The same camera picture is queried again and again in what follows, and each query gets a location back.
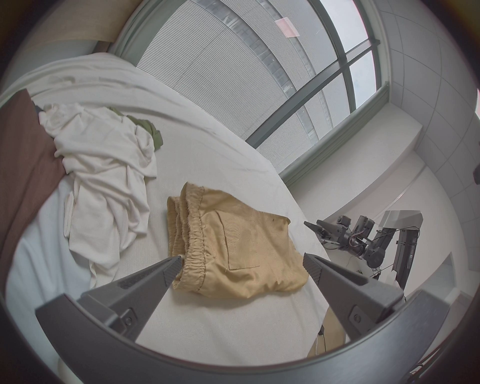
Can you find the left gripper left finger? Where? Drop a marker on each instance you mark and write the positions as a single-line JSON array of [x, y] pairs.
[[127, 296]]

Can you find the olive green garment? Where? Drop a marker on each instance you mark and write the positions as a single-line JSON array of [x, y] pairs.
[[148, 129]]

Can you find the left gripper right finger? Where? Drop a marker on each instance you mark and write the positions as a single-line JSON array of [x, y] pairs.
[[352, 296]]

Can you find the brown garment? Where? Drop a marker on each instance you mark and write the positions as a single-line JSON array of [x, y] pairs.
[[22, 180]]

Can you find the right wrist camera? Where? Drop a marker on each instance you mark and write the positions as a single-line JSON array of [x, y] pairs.
[[363, 224]]

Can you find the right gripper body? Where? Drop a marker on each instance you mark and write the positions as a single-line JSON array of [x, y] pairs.
[[335, 235]]

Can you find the white garment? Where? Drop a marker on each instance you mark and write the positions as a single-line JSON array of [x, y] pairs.
[[37, 262]]

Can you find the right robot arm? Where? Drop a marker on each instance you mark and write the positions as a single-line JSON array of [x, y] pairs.
[[403, 219]]

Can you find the bed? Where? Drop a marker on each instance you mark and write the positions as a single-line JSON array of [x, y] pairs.
[[210, 150]]

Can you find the mustard yellow shorts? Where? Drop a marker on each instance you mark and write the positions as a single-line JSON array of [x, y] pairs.
[[243, 247]]

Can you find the cream garment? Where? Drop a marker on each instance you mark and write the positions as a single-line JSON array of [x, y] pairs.
[[105, 168]]

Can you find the window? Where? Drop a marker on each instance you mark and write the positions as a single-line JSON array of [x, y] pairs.
[[243, 56]]

